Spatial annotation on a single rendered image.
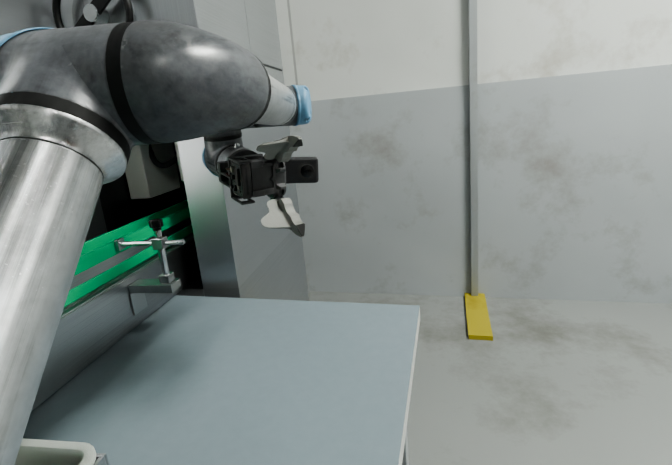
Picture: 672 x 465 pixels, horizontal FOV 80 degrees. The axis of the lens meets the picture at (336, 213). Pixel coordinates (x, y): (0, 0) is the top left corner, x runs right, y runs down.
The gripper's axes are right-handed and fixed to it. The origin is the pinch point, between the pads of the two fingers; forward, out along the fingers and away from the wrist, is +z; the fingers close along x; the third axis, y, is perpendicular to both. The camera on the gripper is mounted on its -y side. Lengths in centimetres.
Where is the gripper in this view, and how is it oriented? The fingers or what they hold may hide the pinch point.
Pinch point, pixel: (306, 188)
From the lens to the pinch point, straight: 60.4
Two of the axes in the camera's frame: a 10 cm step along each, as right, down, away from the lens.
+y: -8.3, 1.7, -5.2
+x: 0.0, -9.5, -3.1
